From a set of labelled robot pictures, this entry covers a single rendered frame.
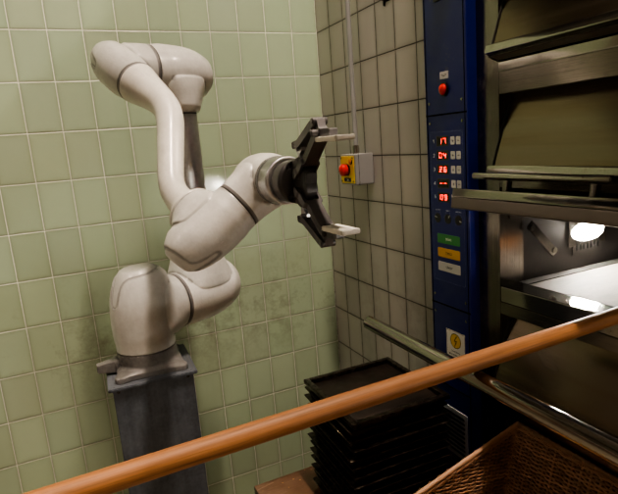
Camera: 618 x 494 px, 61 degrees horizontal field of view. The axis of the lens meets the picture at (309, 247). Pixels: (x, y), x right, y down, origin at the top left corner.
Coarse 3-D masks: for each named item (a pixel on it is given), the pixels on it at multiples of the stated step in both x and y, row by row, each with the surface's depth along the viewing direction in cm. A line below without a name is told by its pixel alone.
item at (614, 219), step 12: (456, 204) 115; (468, 204) 112; (480, 204) 109; (492, 204) 105; (504, 204) 102; (516, 204) 100; (528, 204) 97; (528, 216) 97; (540, 216) 95; (552, 216) 92; (564, 216) 90; (576, 216) 88; (588, 216) 86; (600, 216) 84; (612, 216) 82
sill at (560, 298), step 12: (504, 288) 126; (516, 288) 124; (528, 288) 124; (540, 288) 123; (504, 300) 127; (516, 300) 123; (528, 300) 120; (540, 300) 117; (552, 300) 114; (564, 300) 113; (576, 300) 113; (588, 300) 112; (540, 312) 117; (552, 312) 114; (564, 312) 111; (576, 312) 109; (588, 312) 106; (612, 336) 102
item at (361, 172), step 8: (344, 160) 173; (352, 160) 169; (360, 160) 169; (368, 160) 170; (352, 168) 169; (360, 168) 169; (368, 168) 170; (344, 176) 175; (352, 176) 170; (360, 176) 170; (368, 176) 171; (352, 184) 172; (360, 184) 171
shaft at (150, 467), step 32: (576, 320) 94; (608, 320) 95; (480, 352) 84; (512, 352) 85; (384, 384) 76; (416, 384) 77; (288, 416) 69; (320, 416) 71; (192, 448) 64; (224, 448) 65; (64, 480) 59; (96, 480) 59; (128, 480) 60
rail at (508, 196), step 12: (456, 192) 115; (468, 192) 112; (480, 192) 109; (492, 192) 105; (504, 192) 103; (516, 192) 100; (540, 204) 95; (552, 204) 92; (564, 204) 90; (576, 204) 88; (588, 204) 86; (600, 204) 84; (612, 204) 82
